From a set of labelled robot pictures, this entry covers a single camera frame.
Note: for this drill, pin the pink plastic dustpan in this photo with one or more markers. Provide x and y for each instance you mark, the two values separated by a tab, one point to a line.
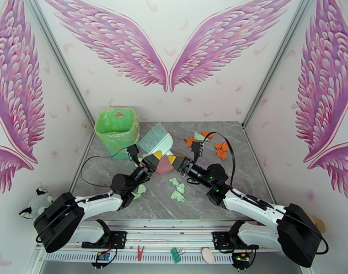
164	167

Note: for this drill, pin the green paper scrap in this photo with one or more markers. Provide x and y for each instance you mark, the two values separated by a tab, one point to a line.
139	191
177	183
199	136
178	196

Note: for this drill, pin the orange paper scrap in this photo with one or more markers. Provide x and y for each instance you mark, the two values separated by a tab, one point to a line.
120	114
189	141
207	134
221	155

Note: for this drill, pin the orange cloth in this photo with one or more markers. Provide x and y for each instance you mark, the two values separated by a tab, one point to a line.
221	146

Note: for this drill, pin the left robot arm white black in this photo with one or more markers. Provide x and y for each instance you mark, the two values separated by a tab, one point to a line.
99	204

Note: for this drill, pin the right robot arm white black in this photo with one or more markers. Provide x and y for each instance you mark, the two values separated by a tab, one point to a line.
248	206

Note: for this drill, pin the green plastic trash bin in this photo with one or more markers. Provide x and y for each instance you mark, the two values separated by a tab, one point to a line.
125	152

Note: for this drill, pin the green plastic bin liner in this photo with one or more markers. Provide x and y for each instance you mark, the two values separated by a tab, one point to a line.
116	124

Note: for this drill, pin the red clothespin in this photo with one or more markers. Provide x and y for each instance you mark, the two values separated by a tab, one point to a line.
140	252

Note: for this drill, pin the small circuit board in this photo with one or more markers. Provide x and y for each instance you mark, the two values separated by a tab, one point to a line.
241	257
103	257

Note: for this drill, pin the cream oval tag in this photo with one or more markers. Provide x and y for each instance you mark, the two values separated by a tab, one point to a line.
208	255

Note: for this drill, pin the green binder clip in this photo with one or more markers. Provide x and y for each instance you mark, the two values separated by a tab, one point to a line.
176	255

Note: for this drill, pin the grey white husky plush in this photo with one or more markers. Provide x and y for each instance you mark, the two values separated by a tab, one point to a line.
36	203

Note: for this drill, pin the brown teddy bear plush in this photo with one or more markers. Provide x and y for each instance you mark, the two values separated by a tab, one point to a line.
316	223

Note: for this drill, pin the aluminium mounting rail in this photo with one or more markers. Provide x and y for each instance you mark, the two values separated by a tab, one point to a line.
168	227

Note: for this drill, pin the aluminium corner post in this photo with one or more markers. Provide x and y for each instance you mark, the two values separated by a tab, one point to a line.
279	60
59	60

